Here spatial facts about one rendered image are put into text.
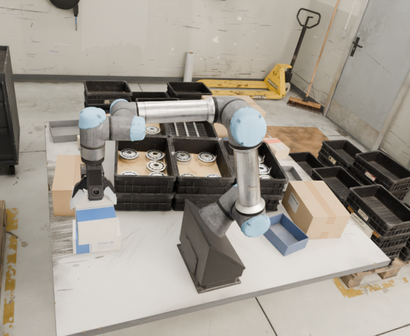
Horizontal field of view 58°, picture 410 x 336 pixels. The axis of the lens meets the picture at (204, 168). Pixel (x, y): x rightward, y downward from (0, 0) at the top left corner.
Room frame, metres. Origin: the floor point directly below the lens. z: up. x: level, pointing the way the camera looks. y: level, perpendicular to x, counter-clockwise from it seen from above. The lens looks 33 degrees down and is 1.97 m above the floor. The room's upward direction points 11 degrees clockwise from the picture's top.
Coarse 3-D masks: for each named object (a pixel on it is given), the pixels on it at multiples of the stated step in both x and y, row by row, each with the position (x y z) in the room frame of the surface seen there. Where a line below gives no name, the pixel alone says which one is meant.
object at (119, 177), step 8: (152, 136) 1.80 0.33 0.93; (160, 136) 1.82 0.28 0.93; (168, 144) 1.75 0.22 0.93; (120, 176) 1.38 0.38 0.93; (128, 176) 1.39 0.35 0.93; (136, 176) 1.40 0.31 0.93; (144, 176) 1.41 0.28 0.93; (152, 176) 1.43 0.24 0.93; (160, 176) 1.44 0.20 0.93; (168, 176) 1.45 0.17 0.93; (176, 176) 1.46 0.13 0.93
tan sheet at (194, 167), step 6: (192, 162) 1.77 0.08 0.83; (180, 168) 1.69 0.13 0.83; (186, 168) 1.70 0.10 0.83; (192, 168) 1.71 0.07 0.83; (198, 168) 1.72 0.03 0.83; (204, 168) 1.73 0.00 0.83; (210, 168) 1.74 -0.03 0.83; (216, 168) 1.76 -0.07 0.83; (180, 174) 1.63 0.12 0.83; (198, 174) 1.66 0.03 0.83; (204, 174) 1.67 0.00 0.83; (216, 174) 1.70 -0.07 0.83
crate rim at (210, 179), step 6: (174, 138) 1.83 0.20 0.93; (180, 138) 1.84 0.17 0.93; (186, 138) 1.86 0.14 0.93; (192, 138) 1.87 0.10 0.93; (198, 138) 1.88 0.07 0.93; (174, 150) 1.70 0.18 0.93; (222, 150) 1.80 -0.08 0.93; (174, 156) 1.64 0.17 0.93; (174, 162) 1.58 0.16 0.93; (228, 162) 1.68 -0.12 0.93; (228, 168) 1.63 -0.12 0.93; (180, 180) 1.46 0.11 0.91; (186, 180) 1.47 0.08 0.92; (192, 180) 1.48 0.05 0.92; (198, 180) 1.48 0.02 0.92; (204, 180) 1.49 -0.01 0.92; (210, 180) 1.50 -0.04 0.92; (216, 180) 1.51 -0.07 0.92; (222, 180) 1.52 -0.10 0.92; (228, 180) 1.53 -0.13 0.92
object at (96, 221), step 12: (84, 204) 0.91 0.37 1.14; (96, 204) 0.92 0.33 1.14; (108, 204) 0.93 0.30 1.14; (84, 216) 0.86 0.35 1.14; (96, 216) 0.87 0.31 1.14; (108, 216) 0.88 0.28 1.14; (84, 228) 0.82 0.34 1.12; (96, 228) 0.84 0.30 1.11; (108, 228) 0.86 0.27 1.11; (84, 240) 0.82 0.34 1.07; (96, 240) 0.84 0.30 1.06; (108, 240) 0.86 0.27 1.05
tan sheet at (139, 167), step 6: (144, 156) 1.74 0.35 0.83; (120, 162) 1.63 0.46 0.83; (138, 162) 1.67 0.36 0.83; (144, 162) 1.68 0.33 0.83; (162, 162) 1.71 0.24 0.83; (120, 168) 1.58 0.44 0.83; (126, 168) 1.59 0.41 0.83; (132, 168) 1.60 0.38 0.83; (138, 168) 1.61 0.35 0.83; (144, 168) 1.62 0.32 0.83; (138, 174) 1.56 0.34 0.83; (144, 174) 1.57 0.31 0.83
